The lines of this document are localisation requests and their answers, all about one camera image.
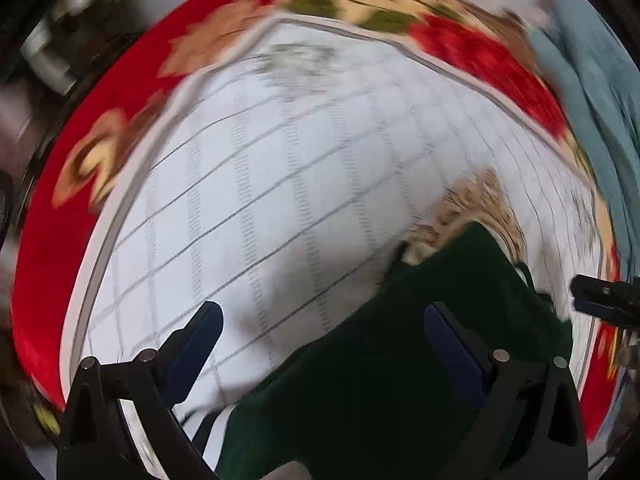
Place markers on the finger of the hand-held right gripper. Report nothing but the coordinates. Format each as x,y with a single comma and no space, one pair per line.
605,287
612,314

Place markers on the white checked mat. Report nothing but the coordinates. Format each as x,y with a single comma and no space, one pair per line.
300,160

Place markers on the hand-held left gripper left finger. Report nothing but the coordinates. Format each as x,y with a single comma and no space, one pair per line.
200,345

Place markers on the green striped sweater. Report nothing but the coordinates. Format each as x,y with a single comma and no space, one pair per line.
360,375

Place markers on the light blue cloth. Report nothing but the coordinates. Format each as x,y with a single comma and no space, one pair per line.
595,110

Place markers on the tan patterned cloth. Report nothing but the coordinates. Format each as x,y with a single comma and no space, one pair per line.
480,205

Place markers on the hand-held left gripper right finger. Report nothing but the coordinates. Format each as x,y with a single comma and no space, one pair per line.
450,350

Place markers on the small yellow object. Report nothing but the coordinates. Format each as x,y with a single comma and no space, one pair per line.
47,417

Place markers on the red floral blanket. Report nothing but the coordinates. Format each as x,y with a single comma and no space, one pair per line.
50,260

